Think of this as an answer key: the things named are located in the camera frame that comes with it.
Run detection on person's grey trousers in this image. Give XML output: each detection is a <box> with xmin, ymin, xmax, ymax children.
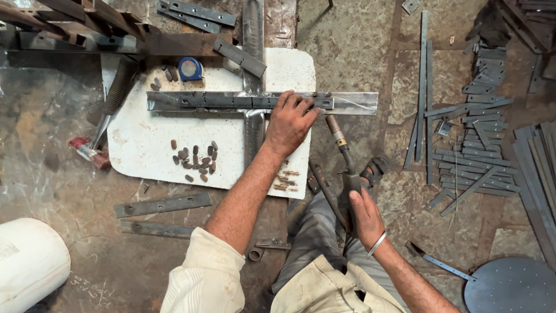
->
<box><xmin>271</xmin><ymin>190</ymin><xmax>410</xmax><ymax>313</ymax></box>

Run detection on person's black sandal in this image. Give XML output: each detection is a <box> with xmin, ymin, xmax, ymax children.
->
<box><xmin>359</xmin><ymin>153</ymin><xmax>391</xmax><ymax>189</ymax></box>
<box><xmin>306</xmin><ymin>163</ymin><xmax>332</xmax><ymax>194</ymax></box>

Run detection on red-handled tool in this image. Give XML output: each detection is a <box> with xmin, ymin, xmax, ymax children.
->
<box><xmin>68</xmin><ymin>137</ymin><xmax>112</xmax><ymax>170</ymax></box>

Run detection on small steel bracket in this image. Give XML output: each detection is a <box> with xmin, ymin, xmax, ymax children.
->
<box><xmin>255</xmin><ymin>237</ymin><xmax>292</xmax><ymax>250</ymax></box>

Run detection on rusty metal scraps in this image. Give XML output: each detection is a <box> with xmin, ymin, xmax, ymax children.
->
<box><xmin>272</xmin><ymin>170</ymin><xmax>301</xmax><ymax>192</ymax></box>

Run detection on pile of brown metal slugs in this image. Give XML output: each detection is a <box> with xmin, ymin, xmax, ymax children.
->
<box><xmin>170</xmin><ymin>139</ymin><xmax>220</xmax><ymax>183</ymax></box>

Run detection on welded steel upright bar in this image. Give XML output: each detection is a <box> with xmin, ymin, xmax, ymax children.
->
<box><xmin>242</xmin><ymin>0</ymin><xmax>266</xmax><ymax>171</ymax></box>

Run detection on black welding torch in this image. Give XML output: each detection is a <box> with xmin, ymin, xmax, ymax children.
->
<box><xmin>308</xmin><ymin>115</ymin><xmax>370</xmax><ymax>239</ymax></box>

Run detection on white speckled board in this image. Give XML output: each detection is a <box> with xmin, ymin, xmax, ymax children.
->
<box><xmin>102</xmin><ymin>47</ymin><xmax>317</xmax><ymax>200</ymax></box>

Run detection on white plastic drum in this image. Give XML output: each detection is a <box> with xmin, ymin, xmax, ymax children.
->
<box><xmin>0</xmin><ymin>217</ymin><xmax>72</xmax><ymax>313</ymax></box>

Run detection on stack of long flat bars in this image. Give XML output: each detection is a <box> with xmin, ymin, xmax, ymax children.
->
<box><xmin>512</xmin><ymin>121</ymin><xmax>556</xmax><ymax>271</ymax></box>

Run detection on black cloth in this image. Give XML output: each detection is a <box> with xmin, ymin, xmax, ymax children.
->
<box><xmin>466</xmin><ymin>2</ymin><xmax>512</xmax><ymax>49</ymax></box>

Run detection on heap of short steel strips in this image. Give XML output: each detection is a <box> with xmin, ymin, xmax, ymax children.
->
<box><xmin>424</xmin><ymin>38</ymin><xmax>522</xmax><ymax>218</ymax></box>

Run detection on rusty steel frame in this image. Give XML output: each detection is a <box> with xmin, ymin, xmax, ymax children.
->
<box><xmin>0</xmin><ymin>0</ymin><xmax>235</xmax><ymax>58</ymax></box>

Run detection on person's right hand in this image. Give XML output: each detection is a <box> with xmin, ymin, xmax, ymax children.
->
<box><xmin>348</xmin><ymin>189</ymin><xmax>387</xmax><ymax>253</ymax></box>

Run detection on person's left hand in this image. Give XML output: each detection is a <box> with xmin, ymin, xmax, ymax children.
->
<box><xmin>264</xmin><ymin>90</ymin><xmax>323</xmax><ymax>160</ymax></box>

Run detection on long shiny steel flat bar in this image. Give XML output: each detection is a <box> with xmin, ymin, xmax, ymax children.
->
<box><xmin>146</xmin><ymin>91</ymin><xmax>379</xmax><ymax>116</ymax></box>

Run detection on bundle of long thin bars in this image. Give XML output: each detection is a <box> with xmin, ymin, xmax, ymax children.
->
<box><xmin>403</xmin><ymin>10</ymin><xmax>435</xmax><ymax>186</ymax></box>

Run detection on small cluster of metal slugs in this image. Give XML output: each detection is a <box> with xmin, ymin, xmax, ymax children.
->
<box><xmin>150</xmin><ymin>65</ymin><xmax>180</xmax><ymax>92</ymax></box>

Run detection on round steel disc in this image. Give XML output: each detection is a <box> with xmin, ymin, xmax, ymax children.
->
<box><xmin>463</xmin><ymin>257</ymin><xmax>556</xmax><ymax>313</ymax></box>

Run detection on stack of dark steel sections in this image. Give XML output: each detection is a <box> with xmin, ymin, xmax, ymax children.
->
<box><xmin>494</xmin><ymin>0</ymin><xmax>556</xmax><ymax>55</ymax></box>

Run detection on person's cream shirt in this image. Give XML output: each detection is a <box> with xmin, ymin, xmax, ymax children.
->
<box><xmin>159</xmin><ymin>226</ymin><xmax>407</xmax><ymax>313</ymax></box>

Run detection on silver bracelet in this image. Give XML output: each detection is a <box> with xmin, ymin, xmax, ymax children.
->
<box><xmin>366</xmin><ymin>230</ymin><xmax>389</xmax><ymax>261</ymax></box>

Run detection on steel strip with dark tip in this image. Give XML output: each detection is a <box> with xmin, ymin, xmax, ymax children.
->
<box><xmin>405</xmin><ymin>240</ymin><xmax>478</xmax><ymax>282</ymax></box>

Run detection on dark steel hinge strip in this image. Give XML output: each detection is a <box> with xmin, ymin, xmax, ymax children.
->
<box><xmin>179</xmin><ymin>95</ymin><xmax>253</xmax><ymax>109</ymax></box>
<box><xmin>252</xmin><ymin>96</ymin><xmax>335</xmax><ymax>110</ymax></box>

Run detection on blue tape measure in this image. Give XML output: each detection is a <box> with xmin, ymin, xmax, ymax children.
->
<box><xmin>178</xmin><ymin>57</ymin><xmax>204</xmax><ymax>83</ymax></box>

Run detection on chipping hammer with coil handle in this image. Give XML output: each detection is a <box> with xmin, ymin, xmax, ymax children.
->
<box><xmin>89</xmin><ymin>57</ymin><xmax>140</xmax><ymax>151</ymax></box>

